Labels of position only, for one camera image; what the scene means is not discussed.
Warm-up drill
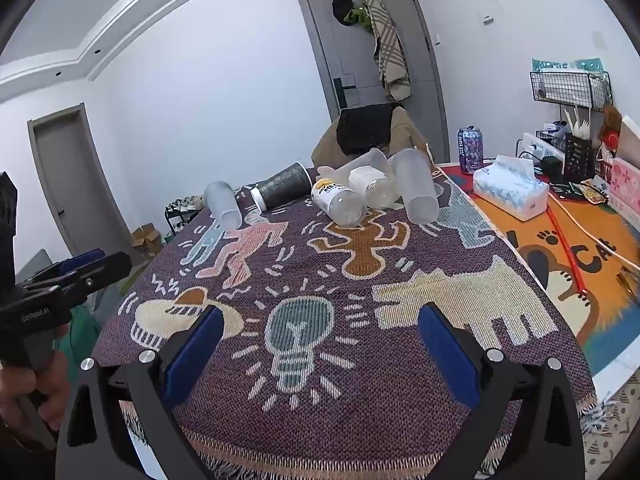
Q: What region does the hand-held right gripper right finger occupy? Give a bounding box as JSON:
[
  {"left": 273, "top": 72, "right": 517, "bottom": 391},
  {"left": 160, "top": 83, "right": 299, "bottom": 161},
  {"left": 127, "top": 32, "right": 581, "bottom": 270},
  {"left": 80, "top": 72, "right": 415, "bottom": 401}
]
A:
[{"left": 416, "top": 302, "right": 587, "bottom": 480}]

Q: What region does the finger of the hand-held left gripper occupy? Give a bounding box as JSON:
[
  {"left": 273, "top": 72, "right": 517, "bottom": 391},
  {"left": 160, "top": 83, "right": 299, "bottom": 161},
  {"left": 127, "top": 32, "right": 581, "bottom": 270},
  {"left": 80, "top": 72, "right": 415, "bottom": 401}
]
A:
[
  {"left": 22, "top": 252, "right": 134, "bottom": 312},
  {"left": 30, "top": 249, "right": 107, "bottom": 286}
]

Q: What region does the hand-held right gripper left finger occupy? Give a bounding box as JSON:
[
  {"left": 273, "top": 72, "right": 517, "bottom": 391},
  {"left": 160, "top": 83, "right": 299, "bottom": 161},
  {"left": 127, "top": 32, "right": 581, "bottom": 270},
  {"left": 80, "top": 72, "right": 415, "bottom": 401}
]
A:
[{"left": 57, "top": 304, "right": 226, "bottom": 480}]

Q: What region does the short frosted plastic cup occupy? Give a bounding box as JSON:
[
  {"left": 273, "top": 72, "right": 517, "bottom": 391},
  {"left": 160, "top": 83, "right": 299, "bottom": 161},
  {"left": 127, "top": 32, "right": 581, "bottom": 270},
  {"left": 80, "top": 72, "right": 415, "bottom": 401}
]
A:
[{"left": 204, "top": 181, "right": 244, "bottom": 231}]

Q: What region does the tall frosted plastic cup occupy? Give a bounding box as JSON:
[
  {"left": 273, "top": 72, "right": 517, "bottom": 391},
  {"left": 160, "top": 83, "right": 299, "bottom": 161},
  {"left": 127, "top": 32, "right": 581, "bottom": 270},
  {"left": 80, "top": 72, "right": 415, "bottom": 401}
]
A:
[{"left": 391, "top": 147, "right": 441, "bottom": 225}]

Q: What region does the small clear plastic cup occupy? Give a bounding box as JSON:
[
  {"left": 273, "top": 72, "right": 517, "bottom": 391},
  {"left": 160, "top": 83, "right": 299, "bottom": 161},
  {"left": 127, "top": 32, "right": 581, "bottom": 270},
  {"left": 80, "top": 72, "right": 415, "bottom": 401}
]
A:
[{"left": 348, "top": 165, "right": 402, "bottom": 210}]

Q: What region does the clear cup with yellow label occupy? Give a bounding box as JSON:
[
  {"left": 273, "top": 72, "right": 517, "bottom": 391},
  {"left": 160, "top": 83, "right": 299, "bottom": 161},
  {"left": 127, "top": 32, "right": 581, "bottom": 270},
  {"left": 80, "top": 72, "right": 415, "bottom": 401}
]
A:
[{"left": 310, "top": 178, "right": 369, "bottom": 228}]

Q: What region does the black patterned paper cup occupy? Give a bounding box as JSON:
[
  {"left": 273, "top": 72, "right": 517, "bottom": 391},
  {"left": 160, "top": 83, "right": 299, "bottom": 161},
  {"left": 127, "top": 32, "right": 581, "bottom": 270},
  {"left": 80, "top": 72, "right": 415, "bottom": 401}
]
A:
[{"left": 251, "top": 161, "right": 314, "bottom": 211}]

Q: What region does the large clear plastic cup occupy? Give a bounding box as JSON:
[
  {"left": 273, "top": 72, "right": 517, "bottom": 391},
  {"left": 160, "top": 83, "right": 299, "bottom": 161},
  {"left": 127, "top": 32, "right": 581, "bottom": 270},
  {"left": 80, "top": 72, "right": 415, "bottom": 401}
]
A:
[{"left": 318, "top": 148, "right": 397, "bottom": 196}]

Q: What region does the person's left hand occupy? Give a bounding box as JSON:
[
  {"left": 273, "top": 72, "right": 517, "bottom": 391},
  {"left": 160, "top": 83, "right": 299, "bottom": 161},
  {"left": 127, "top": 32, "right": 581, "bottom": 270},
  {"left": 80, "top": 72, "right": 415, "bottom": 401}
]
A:
[{"left": 0, "top": 326, "right": 71, "bottom": 432}]

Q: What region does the cardboard box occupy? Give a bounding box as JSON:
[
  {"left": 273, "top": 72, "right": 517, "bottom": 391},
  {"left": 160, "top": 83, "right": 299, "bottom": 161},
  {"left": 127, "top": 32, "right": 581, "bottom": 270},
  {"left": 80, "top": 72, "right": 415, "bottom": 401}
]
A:
[{"left": 130, "top": 223, "right": 164, "bottom": 257}]

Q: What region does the green cloth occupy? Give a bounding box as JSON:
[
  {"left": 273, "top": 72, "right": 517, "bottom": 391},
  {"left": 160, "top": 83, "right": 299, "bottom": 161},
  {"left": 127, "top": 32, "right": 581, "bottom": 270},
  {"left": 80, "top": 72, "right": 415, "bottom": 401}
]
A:
[{"left": 59, "top": 304, "right": 102, "bottom": 377}]

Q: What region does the grey door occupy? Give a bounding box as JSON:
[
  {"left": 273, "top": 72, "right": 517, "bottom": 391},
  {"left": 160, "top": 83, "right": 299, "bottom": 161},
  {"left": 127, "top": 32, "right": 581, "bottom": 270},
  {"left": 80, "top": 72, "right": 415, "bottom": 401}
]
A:
[
  {"left": 292, "top": 0, "right": 449, "bottom": 163},
  {"left": 27, "top": 103, "right": 127, "bottom": 262}
]

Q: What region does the shoe rack with shoes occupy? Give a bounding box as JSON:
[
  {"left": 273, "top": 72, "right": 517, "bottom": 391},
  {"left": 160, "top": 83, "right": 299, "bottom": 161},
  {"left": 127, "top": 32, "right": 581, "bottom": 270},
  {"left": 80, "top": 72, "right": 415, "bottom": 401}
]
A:
[{"left": 164, "top": 194, "right": 207, "bottom": 237}]

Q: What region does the orange cat mat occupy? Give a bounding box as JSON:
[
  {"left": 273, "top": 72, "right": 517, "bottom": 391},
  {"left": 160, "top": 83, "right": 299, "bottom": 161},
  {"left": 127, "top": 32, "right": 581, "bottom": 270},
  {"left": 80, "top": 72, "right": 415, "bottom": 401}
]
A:
[{"left": 439, "top": 162, "right": 640, "bottom": 377}]

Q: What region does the purple printed blanket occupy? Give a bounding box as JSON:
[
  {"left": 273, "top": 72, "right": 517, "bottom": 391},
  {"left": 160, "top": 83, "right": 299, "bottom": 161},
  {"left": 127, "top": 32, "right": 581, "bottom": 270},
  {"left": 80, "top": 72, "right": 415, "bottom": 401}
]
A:
[{"left": 91, "top": 162, "right": 602, "bottom": 480}]

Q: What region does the white tissue pack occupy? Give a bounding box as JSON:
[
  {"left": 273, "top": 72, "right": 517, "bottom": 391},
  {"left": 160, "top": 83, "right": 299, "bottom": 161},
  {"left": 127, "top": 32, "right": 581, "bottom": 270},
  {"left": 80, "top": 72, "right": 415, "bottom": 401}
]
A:
[{"left": 472, "top": 154, "right": 550, "bottom": 222}]

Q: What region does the purple soda can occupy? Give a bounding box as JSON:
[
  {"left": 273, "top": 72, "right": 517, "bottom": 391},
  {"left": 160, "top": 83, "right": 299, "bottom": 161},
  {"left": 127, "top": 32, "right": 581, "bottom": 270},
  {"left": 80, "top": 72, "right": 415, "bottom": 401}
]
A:
[{"left": 457, "top": 126, "right": 485, "bottom": 175}]

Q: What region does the yellow snack packet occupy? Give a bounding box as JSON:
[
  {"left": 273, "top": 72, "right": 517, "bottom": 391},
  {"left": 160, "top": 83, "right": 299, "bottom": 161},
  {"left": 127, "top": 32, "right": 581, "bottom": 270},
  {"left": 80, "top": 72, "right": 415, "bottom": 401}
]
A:
[{"left": 579, "top": 179, "right": 609, "bottom": 204}]

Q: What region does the chair with brown jacket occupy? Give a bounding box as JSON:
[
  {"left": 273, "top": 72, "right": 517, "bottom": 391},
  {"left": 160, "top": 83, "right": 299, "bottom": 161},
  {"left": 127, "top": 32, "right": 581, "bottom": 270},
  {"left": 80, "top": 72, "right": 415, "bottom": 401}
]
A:
[{"left": 310, "top": 103, "right": 432, "bottom": 169}]

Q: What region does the white power strip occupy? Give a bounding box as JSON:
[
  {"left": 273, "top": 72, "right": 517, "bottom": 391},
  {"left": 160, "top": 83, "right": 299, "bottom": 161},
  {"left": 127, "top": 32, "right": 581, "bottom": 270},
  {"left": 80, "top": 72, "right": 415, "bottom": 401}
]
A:
[{"left": 515, "top": 132, "right": 567, "bottom": 162}]

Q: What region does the black mesh holder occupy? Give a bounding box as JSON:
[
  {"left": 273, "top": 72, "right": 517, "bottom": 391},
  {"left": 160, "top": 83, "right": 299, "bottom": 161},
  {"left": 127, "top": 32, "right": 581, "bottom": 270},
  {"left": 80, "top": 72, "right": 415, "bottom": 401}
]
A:
[{"left": 564, "top": 132, "right": 597, "bottom": 184}]

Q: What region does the black cloth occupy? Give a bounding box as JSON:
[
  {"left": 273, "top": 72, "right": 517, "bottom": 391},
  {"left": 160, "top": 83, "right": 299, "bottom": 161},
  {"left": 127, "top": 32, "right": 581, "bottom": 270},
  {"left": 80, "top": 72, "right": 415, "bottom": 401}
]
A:
[{"left": 335, "top": 103, "right": 397, "bottom": 157}]

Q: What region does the pink box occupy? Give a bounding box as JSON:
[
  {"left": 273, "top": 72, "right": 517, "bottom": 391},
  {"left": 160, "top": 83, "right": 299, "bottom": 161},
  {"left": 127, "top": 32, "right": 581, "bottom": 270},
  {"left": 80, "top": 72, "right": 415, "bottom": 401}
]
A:
[{"left": 609, "top": 157, "right": 640, "bottom": 217}]

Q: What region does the white plastic cutlery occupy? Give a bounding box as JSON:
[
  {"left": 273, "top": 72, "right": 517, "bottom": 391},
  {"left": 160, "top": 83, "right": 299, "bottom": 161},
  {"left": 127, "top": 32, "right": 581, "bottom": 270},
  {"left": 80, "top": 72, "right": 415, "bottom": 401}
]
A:
[{"left": 564, "top": 107, "right": 592, "bottom": 139}]

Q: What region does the black door lock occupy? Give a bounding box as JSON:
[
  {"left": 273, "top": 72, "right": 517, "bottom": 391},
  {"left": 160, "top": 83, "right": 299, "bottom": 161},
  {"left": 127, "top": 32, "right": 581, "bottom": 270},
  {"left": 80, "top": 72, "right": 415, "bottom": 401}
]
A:
[{"left": 335, "top": 77, "right": 358, "bottom": 109}]

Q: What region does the brown plush toy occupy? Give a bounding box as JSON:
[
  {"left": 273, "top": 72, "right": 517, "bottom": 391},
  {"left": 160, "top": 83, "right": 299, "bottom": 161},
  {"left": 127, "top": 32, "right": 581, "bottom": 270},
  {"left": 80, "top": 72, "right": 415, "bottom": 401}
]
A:
[{"left": 599, "top": 104, "right": 624, "bottom": 147}]

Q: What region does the plaid scarf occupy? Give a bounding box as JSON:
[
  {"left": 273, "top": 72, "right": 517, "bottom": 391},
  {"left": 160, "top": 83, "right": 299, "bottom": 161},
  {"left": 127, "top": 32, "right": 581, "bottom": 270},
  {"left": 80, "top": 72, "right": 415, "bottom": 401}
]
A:
[{"left": 360, "top": 0, "right": 412, "bottom": 102}]

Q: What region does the teal packet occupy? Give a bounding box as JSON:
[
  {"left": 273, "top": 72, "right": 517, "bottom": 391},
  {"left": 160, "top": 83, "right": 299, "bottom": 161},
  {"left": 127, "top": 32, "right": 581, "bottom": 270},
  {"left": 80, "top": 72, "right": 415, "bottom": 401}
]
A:
[{"left": 531, "top": 57, "right": 606, "bottom": 75}]

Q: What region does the green plush toy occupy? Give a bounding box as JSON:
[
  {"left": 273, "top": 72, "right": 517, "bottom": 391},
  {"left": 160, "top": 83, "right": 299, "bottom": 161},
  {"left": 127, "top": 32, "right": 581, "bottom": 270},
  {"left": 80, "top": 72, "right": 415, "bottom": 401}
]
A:
[{"left": 347, "top": 5, "right": 374, "bottom": 29}]

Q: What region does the black cap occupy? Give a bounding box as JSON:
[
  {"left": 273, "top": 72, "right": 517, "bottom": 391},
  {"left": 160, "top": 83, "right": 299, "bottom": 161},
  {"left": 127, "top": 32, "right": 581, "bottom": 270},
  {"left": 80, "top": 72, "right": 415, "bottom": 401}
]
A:
[{"left": 331, "top": 0, "right": 356, "bottom": 26}]

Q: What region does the white cable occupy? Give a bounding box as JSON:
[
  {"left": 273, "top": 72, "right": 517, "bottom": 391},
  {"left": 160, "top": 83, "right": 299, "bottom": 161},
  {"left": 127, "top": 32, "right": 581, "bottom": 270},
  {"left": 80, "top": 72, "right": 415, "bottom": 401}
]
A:
[{"left": 547, "top": 191, "right": 640, "bottom": 267}]

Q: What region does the black wire wall basket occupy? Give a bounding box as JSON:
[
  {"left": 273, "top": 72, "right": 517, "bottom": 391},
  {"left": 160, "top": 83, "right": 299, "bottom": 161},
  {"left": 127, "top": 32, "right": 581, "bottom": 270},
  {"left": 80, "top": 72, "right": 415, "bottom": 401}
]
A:
[{"left": 529, "top": 70, "right": 613, "bottom": 111}]

